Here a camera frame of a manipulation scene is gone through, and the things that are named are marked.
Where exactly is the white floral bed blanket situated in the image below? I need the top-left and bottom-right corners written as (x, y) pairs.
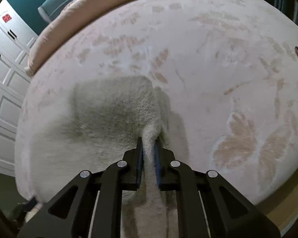
top-left (15, 0), bottom-right (298, 203)

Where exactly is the teal padded headboard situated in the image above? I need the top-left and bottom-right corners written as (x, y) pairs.
top-left (37, 0), bottom-right (105, 24)

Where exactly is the cream knitted sweater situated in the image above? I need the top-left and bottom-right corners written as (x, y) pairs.
top-left (27, 76), bottom-right (189, 237)

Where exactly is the white wardrobe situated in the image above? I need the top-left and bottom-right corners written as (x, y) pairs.
top-left (0, 0), bottom-right (38, 176)

